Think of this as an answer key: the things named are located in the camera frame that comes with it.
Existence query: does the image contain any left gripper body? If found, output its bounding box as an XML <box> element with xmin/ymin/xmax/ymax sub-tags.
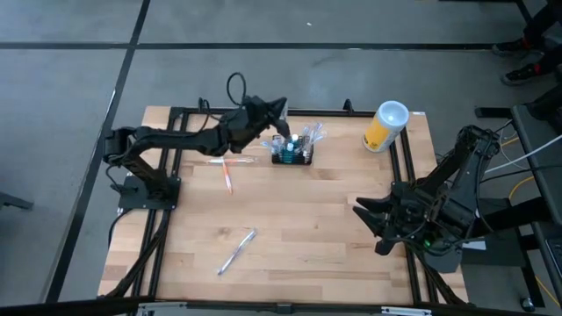
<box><xmin>243</xmin><ymin>95</ymin><xmax>276</xmax><ymax>133</ymax></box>

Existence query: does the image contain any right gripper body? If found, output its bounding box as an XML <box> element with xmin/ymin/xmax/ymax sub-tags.
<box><xmin>375</xmin><ymin>192</ymin><xmax>429</xmax><ymax>256</ymax></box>

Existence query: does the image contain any white toothbrush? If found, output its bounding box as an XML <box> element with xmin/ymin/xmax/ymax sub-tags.
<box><xmin>205</xmin><ymin>156</ymin><xmax>256</xmax><ymax>166</ymax></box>

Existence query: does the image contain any orange toothbrush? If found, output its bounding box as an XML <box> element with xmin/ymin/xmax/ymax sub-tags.
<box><xmin>220</xmin><ymin>156</ymin><xmax>234</xmax><ymax>196</ymax></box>

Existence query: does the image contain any yellow wipes canister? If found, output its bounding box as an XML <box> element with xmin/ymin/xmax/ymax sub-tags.
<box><xmin>362</xmin><ymin>99</ymin><xmax>411</xmax><ymax>154</ymax></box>

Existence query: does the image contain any black side desk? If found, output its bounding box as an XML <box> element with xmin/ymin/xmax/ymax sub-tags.
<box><xmin>451</xmin><ymin>104</ymin><xmax>562</xmax><ymax>308</ymax></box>

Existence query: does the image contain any person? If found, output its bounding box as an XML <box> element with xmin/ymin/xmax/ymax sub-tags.
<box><xmin>491</xmin><ymin>0</ymin><xmax>562</xmax><ymax>87</ymax></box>

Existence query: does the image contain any black stand foot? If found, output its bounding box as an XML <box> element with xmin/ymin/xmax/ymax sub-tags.
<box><xmin>0</xmin><ymin>191</ymin><xmax>35</xmax><ymax>212</ymax></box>

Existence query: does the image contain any black aluminium table frame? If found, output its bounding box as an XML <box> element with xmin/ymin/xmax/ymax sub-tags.
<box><xmin>99</xmin><ymin>105</ymin><xmax>467</xmax><ymax>306</ymax></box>

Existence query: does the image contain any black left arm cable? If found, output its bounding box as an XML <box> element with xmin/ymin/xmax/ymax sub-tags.
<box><xmin>197</xmin><ymin>72</ymin><xmax>248</xmax><ymax>111</ymax></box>

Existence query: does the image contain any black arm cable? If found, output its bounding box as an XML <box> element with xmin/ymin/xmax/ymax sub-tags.
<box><xmin>197</xmin><ymin>72</ymin><xmax>248</xmax><ymax>111</ymax></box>
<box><xmin>476</xmin><ymin>131</ymin><xmax>495</xmax><ymax>233</ymax></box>

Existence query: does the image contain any black wire basket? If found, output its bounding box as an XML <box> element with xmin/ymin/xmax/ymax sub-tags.
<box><xmin>270</xmin><ymin>134</ymin><xmax>315</xmax><ymax>166</ymax></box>

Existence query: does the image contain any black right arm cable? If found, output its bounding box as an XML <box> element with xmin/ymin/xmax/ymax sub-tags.
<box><xmin>476</xmin><ymin>131</ymin><xmax>495</xmax><ymax>233</ymax></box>

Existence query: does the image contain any silver frame bracket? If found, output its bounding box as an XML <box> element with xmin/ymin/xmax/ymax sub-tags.
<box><xmin>138</xmin><ymin>301</ymin><xmax>188</xmax><ymax>313</ymax></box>
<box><xmin>380</xmin><ymin>305</ymin><xmax>434</xmax><ymax>316</ymax></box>

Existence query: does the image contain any yellow cable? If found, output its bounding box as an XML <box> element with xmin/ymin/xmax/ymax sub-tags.
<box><xmin>508</xmin><ymin>175</ymin><xmax>536</xmax><ymax>202</ymax></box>

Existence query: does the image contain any white cable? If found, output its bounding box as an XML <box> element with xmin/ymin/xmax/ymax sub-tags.
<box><xmin>482</xmin><ymin>133</ymin><xmax>562</xmax><ymax>175</ymax></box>

